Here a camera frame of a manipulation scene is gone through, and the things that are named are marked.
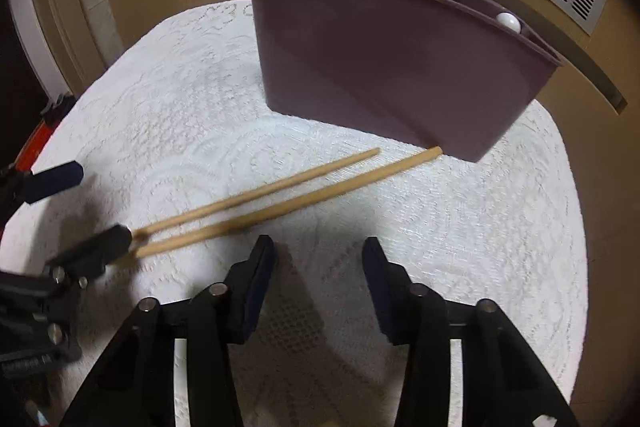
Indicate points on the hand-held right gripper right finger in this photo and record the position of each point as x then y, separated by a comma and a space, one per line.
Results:
375, 287

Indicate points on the wooden chopstick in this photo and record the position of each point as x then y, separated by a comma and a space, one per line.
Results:
280, 184
320, 194

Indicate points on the white lace tablecloth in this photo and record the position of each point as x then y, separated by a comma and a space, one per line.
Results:
175, 107

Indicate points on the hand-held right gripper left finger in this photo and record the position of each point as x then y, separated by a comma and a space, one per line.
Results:
262, 282

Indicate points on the red and black object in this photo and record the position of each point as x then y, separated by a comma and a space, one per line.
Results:
42, 132

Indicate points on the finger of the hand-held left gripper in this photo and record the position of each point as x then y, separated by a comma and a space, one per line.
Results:
95, 247
55, 181

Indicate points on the purple utensil holder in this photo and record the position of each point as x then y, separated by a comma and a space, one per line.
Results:
375, 57

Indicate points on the round-ended metal utensil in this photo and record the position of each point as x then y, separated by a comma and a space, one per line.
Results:
509, 22

